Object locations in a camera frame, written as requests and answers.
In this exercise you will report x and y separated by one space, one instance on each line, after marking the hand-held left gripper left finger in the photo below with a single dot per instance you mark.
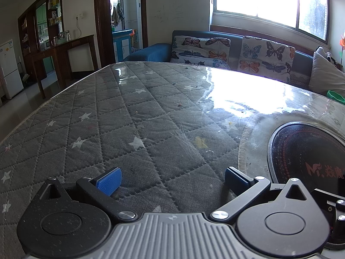
110 180

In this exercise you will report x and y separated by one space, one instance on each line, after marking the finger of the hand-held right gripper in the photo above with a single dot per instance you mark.
334 207

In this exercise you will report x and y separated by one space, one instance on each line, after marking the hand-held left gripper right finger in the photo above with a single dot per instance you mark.
236 180

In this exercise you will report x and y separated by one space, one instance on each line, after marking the round black induction cooktop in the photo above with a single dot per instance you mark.
304 151

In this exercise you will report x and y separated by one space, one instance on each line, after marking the green bowl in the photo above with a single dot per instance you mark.
335 95

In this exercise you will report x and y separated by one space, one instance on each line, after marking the butterfly print cushion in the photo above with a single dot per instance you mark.
200 51
265 58

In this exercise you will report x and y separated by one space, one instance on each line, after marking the mop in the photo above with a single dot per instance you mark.
24 77

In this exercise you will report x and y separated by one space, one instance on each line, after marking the grey pillow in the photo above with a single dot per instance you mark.
323 72

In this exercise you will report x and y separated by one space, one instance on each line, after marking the blue sofa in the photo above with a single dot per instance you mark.
156 52

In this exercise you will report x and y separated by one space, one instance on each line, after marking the blue cabinet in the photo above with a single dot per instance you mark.
121 44

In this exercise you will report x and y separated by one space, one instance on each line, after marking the dark wooden console table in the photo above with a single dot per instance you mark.
78 41

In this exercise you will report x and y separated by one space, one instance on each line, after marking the white refrigerator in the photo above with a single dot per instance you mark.
10 70

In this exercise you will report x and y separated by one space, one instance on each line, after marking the glass jar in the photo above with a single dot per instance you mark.
67 35
54 41

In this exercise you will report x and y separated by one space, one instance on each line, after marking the orange artificial flower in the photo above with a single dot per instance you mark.
342 44

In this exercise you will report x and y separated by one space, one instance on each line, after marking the hanging grey towel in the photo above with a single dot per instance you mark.
117 14

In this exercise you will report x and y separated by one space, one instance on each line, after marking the dark wooden display cabinet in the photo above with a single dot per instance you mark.
29 32

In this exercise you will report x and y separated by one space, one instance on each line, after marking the dark wooden door frame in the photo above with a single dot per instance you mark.
102 24

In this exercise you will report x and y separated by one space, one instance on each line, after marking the white wall socket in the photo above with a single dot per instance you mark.
80 16

